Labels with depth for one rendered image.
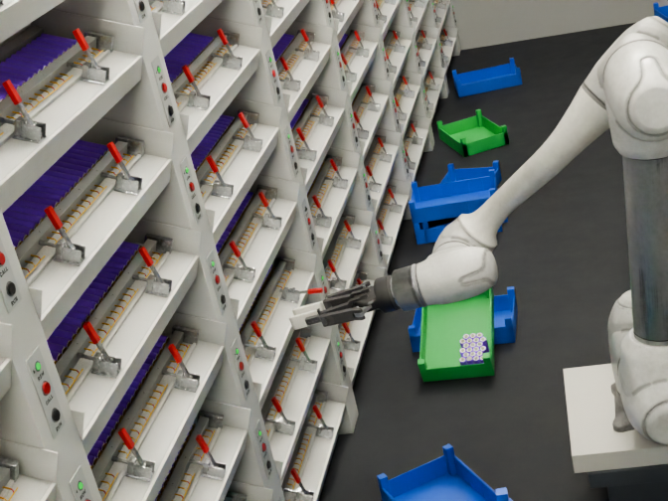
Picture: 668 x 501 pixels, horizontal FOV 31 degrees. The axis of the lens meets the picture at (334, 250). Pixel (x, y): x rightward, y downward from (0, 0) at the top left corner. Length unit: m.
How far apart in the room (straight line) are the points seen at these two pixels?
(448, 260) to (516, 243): 1.68
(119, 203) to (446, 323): 1.68
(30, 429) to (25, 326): 0.14
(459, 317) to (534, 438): 0.57
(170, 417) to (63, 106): 0.58
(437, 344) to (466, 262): 1.05
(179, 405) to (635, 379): 0.85
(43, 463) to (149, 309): 0.48
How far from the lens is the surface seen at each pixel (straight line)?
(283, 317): 2.79
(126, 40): 2.13
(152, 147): 2.18
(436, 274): 2.43
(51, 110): 1.87
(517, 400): 3.24
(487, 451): 3.06
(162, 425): 2.10
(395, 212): 4.25
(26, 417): 1.64
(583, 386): 2.79
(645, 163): 2.19
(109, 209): 1.98
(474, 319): 3.49
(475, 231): 2.55
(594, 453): 2.57
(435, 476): 2.99
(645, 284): 2.29
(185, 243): 2.24
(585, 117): 2.32
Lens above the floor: 1.71
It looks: 23 degrees down
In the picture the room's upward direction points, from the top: 13 degrees counter-clockwise
